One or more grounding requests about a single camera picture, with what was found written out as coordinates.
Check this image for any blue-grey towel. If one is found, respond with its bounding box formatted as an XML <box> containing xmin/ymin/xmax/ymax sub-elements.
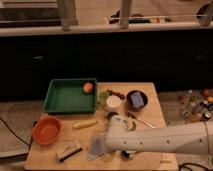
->
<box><xmin>87</xmin><ymin>135</ymin><xmax>105</xmax><ymax>161</ymax></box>

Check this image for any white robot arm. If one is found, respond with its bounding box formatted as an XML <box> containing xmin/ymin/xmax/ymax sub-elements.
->
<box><xmin>104</xmin><ymin>115</ymin><xmax>213</xmax><ymax>156</ymax></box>

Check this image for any green plastic tray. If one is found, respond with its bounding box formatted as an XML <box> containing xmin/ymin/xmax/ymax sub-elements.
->
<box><xmin>43</xmin><ymin>78</ymin><xmax>97</xmax><ymax>115</ymax></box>

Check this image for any dark red grapes toy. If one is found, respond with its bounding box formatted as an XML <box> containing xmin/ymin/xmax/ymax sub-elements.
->
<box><xmin>107</xmin><ymin>89</ymin><xmax>125</xmax><ymax>100</ymax></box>

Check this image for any green lettuce toy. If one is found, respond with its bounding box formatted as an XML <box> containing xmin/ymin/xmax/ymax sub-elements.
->
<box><xmin>98</xmin><ymin>91</ymin><xmax>109</xmax><ymax>106</ymax></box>

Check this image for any orange peach fruit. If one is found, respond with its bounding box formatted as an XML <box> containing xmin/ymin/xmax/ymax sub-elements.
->
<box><xmin>83</xmin><ymin>82</ymin><xmax>93</xmax><ymax>93</ymax></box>

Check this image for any small metal cup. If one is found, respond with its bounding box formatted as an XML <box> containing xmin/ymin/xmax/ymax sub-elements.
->
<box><xmin>106</xmin><ymin>112</ymin><xmax>119</xmax><ymax>120</ymax></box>

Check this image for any dark brown bowl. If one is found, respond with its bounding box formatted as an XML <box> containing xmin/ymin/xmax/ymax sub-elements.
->
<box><xmin>126</xmin><ymin>90</ymin><xmax>148</xmax><ymax>110</ymax></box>

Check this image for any blue sponge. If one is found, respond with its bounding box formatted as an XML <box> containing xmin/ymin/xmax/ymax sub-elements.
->
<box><xmin>131</xmin><ymin>92</ymin><xmax>144</xmax><ymax>108</ymax></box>

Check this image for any metal spoon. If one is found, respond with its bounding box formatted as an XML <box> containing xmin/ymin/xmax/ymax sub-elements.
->
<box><xmin>127</xmin><ymin>112</ymin><xmax>155</xmax><ymax>128</ymax></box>

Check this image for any wooden table board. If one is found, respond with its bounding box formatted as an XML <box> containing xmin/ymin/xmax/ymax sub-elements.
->
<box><xmin>24</xmin><ymin>82</ymin><xmax>180</xmax><ymax>171</ymax></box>

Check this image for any orange plastic bowl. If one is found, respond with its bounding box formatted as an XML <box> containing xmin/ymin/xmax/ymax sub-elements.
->
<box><xmin>32</xmin><ymin>116</ymin><xmax>61</xmax><ymax>146</ymax></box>

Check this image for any white handled dish brush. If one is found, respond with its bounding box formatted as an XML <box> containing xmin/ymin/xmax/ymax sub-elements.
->
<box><xmin>121</xmin><ymin>151</ymin><xmax>136</xmax><ymax>159</ymax></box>

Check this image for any black cable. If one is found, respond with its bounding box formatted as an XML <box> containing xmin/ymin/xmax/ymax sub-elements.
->
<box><xmin>0</xmin><ymin>115</ymin><xmax>33</xmax><ymax>148</ymax></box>

